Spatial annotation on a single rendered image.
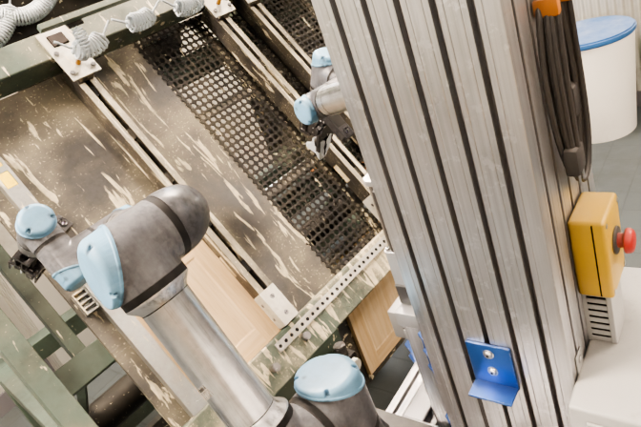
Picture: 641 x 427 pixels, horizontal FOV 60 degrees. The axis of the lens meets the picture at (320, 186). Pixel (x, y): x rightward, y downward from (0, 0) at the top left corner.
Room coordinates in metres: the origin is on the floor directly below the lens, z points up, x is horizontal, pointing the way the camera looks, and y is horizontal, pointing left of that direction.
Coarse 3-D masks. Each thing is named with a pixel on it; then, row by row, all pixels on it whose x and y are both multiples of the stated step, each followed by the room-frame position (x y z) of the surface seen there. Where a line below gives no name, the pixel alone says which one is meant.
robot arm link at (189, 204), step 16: (160, 192) 0.86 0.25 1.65; (176, 192) 0.86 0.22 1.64; (192, 192) 0.88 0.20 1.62; (128, 208) 1.08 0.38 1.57; (176, 208) 0.82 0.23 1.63; (192, 208) 0.84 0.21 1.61; (208, 208) 0.89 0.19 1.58; (96, 224) 1.15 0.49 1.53; (192, 224) 0.82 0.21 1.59; (208, 224) 0.86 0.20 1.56; (192, 240) 0.82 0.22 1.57
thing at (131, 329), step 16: (0, 160) 1.61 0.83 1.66; (16, 176) 1.58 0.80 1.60; (16, 192) 1.55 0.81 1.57; (16, 208) 1.54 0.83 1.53; (112, 320) 1.35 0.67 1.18; (128, 320) 1.35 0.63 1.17; (128, 336) 1.32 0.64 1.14; (144, 336) 1.32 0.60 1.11; (144, 352) 1.29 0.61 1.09; (160, 352) 1.30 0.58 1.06; (160, 368) 1.27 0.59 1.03; (176, 368) 1.28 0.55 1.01; (176, 384) 1.25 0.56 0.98; (176, 400) 1.24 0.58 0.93; (192, 400) 1.22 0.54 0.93; (192, 416) 1.20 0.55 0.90
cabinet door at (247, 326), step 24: (192, 264) 1.53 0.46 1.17; (216, 264) 1.55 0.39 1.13; (192, 288) 1.48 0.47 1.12; (216, 288) 1.50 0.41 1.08; (240, 288) 1.51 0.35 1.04; (216, 312) 1.44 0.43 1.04; (240, 312) 1.46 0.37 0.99; (240, 336) 1.40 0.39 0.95; (264, 336) 1.41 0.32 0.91; (192, 384) 1.27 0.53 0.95
